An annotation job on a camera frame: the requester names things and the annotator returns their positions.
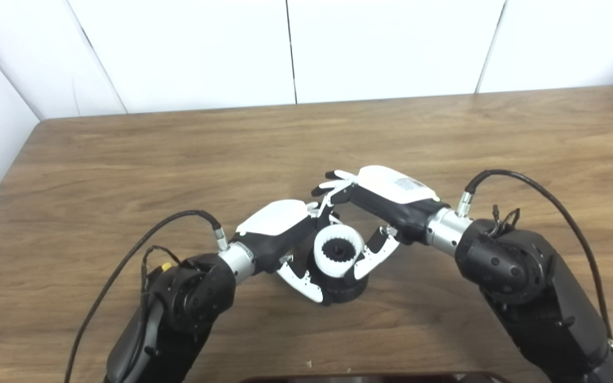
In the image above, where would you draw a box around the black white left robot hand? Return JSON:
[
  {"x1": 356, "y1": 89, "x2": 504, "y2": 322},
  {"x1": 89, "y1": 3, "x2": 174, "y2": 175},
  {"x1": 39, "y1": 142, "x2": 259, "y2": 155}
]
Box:
[{"x1": 232, "y1": 199, "x2": 339, "y2": 305}]

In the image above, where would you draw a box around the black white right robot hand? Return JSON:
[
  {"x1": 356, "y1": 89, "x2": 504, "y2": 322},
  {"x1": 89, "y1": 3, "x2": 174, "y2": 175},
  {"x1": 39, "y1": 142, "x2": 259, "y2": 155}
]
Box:
[{"x1": 311, "y1": 165, "x2": 448, "y2": 281}]

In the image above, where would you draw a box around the white plastic ring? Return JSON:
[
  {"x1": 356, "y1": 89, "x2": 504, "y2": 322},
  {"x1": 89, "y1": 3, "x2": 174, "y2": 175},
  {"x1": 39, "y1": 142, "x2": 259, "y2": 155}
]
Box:
[{"x1": 313, "y1": 224, "x2": 365, "y2": 278}]

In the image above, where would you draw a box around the round black plastic part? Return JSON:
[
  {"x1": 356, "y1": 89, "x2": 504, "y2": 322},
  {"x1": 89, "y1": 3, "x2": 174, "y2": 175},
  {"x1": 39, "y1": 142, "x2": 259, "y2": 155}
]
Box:
[{"x1": 314, "y1": 238, "x2": 370, "y2": 304}]

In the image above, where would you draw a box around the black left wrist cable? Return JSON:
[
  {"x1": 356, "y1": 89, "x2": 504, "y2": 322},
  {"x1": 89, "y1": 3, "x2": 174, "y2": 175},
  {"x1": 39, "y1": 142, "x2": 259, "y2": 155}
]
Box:
[{"x1": 64, "y1": 210, "x2": 231, "y2": 383}]

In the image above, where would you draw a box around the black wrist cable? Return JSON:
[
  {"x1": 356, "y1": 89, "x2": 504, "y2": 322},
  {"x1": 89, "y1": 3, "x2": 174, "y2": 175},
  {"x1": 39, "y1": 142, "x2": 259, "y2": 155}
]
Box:
[
  {"x1": 64, "y1": 210, "x2": 231, "y2": 383},
  {"x1": 455, "y1": 169, "x2": 613, "y2": 368}
]

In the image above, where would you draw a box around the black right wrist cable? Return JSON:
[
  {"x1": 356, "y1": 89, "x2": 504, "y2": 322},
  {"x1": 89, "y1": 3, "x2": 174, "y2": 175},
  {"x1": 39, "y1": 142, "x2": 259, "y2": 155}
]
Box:
[{"x1": 455, "y1": 169, "x2": 613, "y2": 368}]

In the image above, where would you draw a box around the thin black wire loop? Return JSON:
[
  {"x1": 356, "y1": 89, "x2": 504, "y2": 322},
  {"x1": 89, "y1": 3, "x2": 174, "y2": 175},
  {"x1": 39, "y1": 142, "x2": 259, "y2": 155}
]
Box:
[{"x1": 490, "y1": 205, "x2": 521, "y2": 237}]

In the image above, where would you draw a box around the thin black wire yellow tag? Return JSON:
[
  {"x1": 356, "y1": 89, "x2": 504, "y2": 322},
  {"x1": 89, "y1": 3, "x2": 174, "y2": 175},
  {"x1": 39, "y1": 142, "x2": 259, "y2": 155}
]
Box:
[{"x1": 140, "y1": 245, "x2": 179, "y2": 293}]

